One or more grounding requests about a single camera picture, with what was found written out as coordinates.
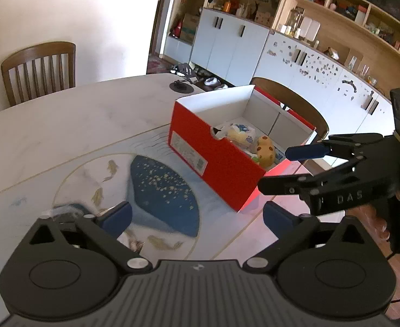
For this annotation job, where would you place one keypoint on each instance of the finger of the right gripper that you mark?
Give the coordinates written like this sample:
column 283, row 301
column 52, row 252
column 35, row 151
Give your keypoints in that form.
column 308, row 180
column 343, row 146

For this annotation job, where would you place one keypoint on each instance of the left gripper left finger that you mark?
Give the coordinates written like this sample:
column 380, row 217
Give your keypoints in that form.
column 103, row 232

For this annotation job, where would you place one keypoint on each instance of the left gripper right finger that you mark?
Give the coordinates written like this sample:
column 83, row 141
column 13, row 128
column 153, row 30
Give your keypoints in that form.
column 294, row 234

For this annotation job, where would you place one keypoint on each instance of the person's right hand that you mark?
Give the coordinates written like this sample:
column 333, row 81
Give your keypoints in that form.
column 376, row 226

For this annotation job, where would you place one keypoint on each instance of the yellow plush toy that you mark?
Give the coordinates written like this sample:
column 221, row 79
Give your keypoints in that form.
column 265, row 152

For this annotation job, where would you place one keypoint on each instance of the white blue tissue pack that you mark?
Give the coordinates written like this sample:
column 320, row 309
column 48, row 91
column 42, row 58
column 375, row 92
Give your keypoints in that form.
column 241, row 135

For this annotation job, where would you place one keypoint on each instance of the red shoe box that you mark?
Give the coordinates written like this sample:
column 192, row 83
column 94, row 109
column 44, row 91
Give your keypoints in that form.
column 198, row 134

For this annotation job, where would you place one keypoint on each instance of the wooden chair near cabinet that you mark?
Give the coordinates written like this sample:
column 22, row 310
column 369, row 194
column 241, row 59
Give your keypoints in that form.
column 296, row 103

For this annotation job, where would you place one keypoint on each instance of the blue fish pattern table mat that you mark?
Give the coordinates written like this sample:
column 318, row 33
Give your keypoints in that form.
column 195, row 225

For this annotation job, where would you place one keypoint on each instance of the wooden open shelf unit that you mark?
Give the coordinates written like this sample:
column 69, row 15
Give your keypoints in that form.
column 366, row 37

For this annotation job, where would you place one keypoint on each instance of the black phone stand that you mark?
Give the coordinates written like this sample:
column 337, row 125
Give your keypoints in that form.
column 186, row 77

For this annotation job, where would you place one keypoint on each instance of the white cabinet wall unit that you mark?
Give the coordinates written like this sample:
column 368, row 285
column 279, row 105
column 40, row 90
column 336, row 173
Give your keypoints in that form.
column 237, row 50

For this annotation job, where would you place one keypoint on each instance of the wooden chair at wall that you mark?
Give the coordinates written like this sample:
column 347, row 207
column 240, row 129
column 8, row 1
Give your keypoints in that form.
column 39, row 70

